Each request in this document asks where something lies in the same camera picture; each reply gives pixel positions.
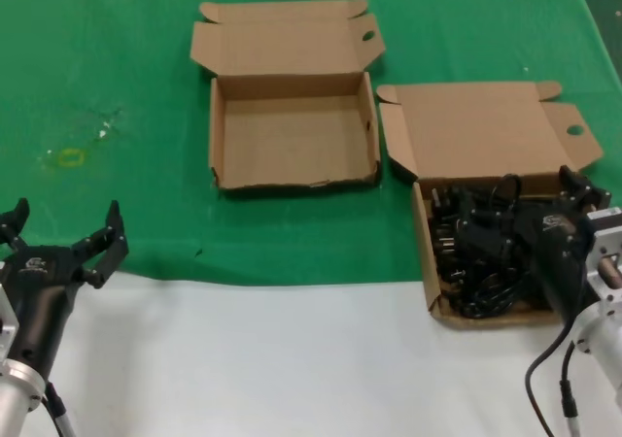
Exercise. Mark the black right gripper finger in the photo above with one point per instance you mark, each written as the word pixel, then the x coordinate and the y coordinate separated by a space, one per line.
pixel 585 194
pixel 491 235

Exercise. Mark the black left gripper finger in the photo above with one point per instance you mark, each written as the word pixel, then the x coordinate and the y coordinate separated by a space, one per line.
pixel 13 223
pixel 104 247

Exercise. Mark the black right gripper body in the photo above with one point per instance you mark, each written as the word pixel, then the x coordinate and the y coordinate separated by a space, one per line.
pixel 559 252

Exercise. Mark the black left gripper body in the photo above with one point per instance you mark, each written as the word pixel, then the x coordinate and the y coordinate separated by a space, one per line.
pixel 39 301

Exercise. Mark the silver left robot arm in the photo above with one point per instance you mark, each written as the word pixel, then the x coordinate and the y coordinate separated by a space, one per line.
pixel 12 398

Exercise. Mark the cardboard box with torn rim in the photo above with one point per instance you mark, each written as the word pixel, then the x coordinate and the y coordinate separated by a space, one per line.
pixel 291 131

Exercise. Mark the green table cloth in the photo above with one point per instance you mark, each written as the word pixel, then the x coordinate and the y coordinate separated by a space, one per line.
pixel 121 43

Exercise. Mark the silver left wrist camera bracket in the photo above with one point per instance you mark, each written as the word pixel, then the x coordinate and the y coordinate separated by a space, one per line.
pixel 7 320

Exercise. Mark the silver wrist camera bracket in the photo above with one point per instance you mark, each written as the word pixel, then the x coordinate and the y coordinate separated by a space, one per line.
pixel 607 243
pixel 7 320

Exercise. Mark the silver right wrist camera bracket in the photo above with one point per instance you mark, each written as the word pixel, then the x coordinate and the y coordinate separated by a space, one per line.
pixel 607 243

